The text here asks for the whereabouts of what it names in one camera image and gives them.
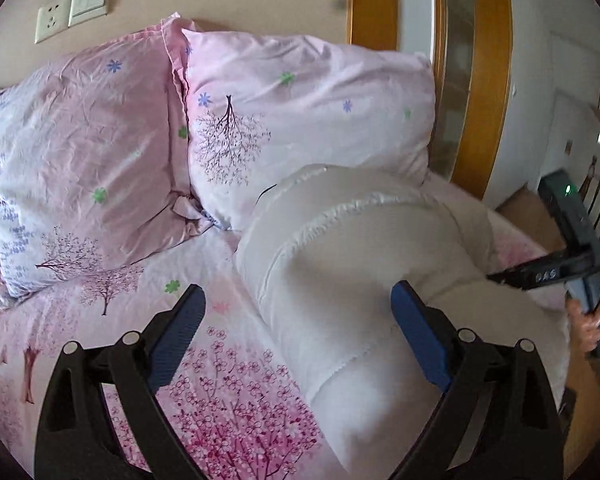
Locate beige puffer jacket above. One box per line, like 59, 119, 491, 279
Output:
236, 165, 569, 479

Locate person's right hand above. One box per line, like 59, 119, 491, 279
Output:
566, 295, 600, 353

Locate pink floral bed sheet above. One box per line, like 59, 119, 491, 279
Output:
0, 169, 566, 480

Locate pink floral pillow left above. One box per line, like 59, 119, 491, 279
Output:
0, 15, 208, 299

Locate pink floral pillow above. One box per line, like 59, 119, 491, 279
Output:
180, 30, 436, 231
0, 15, 208, 299

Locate pink floral pillow right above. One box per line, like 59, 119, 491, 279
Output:
180, 30, 436, 231

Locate wall power socket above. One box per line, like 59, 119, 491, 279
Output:
34, 0, 71, 44

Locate wall light switch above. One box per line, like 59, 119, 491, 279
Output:
68, 0, 108, 27

